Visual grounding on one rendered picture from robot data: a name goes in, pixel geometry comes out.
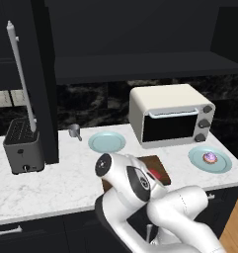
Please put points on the purple frosted pastry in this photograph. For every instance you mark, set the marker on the purple frosted pastry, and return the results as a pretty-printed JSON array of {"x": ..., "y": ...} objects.
[{"x": 210, "y": 157}]

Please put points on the black wall cabinet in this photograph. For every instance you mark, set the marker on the black wall cabinet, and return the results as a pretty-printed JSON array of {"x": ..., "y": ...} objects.
[
  {"x": 140, "y": 39},
  {"x": 10, "y": 42}
]

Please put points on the grey measuring cup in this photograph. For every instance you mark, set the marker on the grey measuring cup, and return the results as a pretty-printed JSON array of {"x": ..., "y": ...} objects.
[{"x": 74, "y": 129}]

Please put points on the white toaster oven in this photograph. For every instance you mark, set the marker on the white toaster oven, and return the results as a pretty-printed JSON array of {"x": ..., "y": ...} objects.
[{"x": 163, "y": 97}]

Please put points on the white wall outlet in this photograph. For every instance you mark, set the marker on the white wall outlet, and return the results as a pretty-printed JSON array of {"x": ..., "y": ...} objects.
[
  {"x": 2, "y": 99},
  {"x": 17, "y": 97}
]

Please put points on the black drawer front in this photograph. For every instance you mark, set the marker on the black drawer front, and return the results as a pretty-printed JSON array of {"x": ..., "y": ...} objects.
[{"x": 28, "y": 234}]

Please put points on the grey toaster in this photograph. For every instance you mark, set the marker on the grey toaster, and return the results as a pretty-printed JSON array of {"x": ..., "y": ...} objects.
[{"x": 23, "y": 151}]

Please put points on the empty light blue plate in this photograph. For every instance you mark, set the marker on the empty light blue plate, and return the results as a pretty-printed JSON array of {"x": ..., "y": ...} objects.
[{"x": 106, "y": 142}]

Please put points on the grey toaster oven knob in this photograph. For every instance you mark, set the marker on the grey toaster oven knob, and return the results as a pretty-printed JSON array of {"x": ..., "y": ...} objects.
[
  {"x": 204, "y": 123},
  {"x": 207, "y": 108},
  {"x": 200, "y": 137}
]

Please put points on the black base cabinet door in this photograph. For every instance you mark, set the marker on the black base cabinet door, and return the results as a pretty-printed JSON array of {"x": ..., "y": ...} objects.
[{"x": 222, "y": 204}]

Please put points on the brown wooden cutting board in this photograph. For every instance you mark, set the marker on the brown wooden cutting board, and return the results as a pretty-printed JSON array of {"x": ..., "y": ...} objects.
[{"x": 156, "y": 163}]

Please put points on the black toaster oven door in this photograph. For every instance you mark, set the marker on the black toaster oven door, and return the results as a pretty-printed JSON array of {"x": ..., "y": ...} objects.
[{"x": 170, "y": 126}]

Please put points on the small red object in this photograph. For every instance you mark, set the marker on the small red object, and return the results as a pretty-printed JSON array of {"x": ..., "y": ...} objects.
[{"x": 155, "y": 173}]

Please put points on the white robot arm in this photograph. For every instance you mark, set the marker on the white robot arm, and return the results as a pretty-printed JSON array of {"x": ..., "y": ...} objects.
[{"x": 176, "y": 210}]

